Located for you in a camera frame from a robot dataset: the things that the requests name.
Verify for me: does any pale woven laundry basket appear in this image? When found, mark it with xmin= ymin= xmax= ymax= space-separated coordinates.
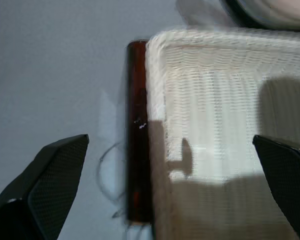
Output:
xmin=144 ymin=28 xmax=300 ymax=240

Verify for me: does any round washing machine door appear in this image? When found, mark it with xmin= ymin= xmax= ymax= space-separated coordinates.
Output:
xmin=219 ymin=0 xmax=300 ymax=31

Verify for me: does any thin grey floor cable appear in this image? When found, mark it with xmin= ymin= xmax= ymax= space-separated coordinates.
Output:
xmin=97 ymin=143 xmax=131 ymax=219

